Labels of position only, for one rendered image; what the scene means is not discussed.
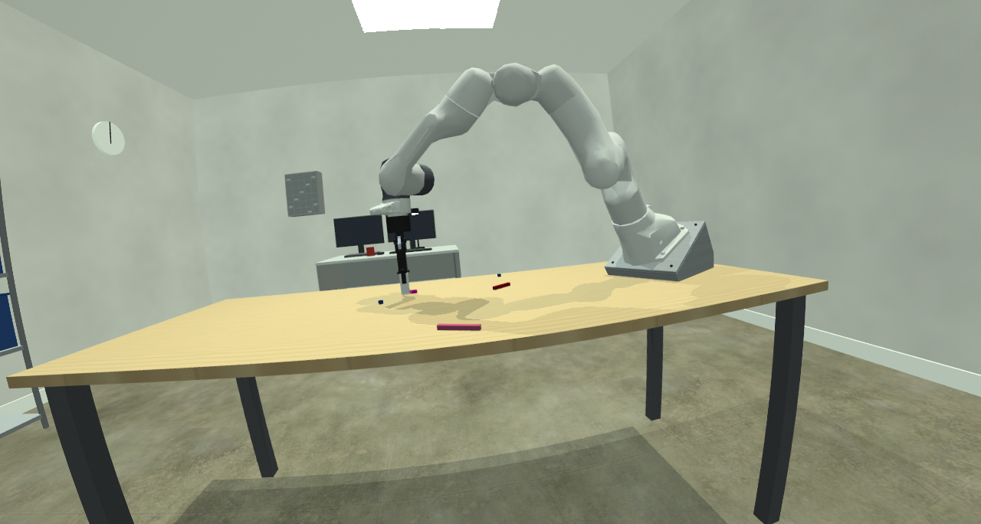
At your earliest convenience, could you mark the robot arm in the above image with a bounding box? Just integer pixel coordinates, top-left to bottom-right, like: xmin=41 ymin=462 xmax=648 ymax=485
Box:
xmin=369 ymin=63 xmax=689 ymax=266

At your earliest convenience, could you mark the pink rod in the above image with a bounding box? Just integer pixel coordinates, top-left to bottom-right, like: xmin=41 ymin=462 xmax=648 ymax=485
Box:
xmin=437 ymin=324 xmax=481 ymax=331

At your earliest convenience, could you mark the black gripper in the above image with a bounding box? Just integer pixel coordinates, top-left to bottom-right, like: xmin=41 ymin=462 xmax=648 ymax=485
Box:
xmin=386 ymin=215 xmax=411 ymax=294

